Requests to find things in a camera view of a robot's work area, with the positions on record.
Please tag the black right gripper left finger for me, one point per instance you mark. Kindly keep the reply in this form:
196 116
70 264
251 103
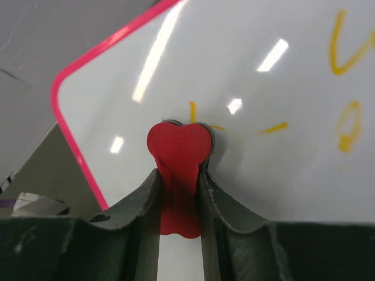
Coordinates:
121 243

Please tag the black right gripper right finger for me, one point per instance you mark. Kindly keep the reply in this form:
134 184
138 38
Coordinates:
238 244

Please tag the red bone-shaped eraser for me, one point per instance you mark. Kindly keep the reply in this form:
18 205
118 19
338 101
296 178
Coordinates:
179 151

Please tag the pink framed whiteboard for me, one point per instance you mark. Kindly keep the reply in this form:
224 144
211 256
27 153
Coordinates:
286 86

